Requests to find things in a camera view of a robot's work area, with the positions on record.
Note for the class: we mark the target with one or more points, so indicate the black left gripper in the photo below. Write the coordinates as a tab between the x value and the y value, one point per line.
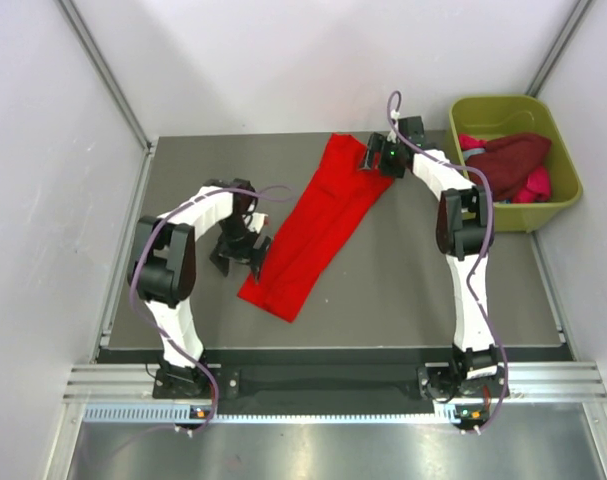
222	254

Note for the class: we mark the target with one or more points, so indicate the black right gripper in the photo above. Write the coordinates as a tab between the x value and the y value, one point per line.
378	144

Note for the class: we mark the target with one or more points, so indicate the red t shirt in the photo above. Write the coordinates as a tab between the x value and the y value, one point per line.
334	203

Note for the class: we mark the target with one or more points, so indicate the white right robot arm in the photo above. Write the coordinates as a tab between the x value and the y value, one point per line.
464	233

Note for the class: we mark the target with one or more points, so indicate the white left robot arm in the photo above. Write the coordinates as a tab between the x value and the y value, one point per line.
161	273

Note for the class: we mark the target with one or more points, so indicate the olive green plastic bin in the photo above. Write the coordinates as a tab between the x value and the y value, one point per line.
514	141

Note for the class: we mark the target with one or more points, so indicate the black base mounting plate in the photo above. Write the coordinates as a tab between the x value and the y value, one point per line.
372	381

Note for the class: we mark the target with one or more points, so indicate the maroon shirt in bin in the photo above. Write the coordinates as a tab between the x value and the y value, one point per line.
508	162

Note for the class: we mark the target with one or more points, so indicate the pink shirt in bin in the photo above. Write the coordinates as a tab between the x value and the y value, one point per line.
533	185

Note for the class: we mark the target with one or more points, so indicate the aluminium frame post right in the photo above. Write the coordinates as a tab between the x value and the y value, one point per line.
569	28

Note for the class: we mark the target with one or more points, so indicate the aluminium frame post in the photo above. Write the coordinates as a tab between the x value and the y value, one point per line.
77	23
569	28

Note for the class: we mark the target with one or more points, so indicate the aluminium frame post left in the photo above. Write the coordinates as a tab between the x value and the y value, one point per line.
77	23

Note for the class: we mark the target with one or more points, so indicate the aluminium front rail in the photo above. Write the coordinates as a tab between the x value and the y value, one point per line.
124	394

